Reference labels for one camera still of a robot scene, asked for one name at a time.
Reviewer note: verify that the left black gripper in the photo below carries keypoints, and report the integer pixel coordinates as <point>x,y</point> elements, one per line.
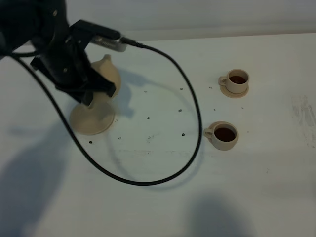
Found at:
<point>65,63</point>

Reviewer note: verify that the beige ceramic teapot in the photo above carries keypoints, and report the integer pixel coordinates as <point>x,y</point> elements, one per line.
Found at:
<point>109,72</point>

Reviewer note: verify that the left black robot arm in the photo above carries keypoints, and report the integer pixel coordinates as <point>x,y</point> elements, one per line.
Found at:
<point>40,29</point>

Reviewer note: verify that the beige teapot saucer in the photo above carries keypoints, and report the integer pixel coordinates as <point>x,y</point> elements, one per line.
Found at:
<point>93,119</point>

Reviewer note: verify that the far beige cup saucer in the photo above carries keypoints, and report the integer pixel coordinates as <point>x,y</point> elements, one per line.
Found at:
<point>233,95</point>

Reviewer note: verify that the near beige teacup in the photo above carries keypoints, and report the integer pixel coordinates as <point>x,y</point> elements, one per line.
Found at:
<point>222,135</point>

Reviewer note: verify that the beige teacup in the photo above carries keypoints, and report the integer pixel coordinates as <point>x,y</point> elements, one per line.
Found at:
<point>222,135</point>
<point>236,81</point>

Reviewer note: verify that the far beige teacup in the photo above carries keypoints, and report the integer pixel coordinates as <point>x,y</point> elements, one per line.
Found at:
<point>236,81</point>

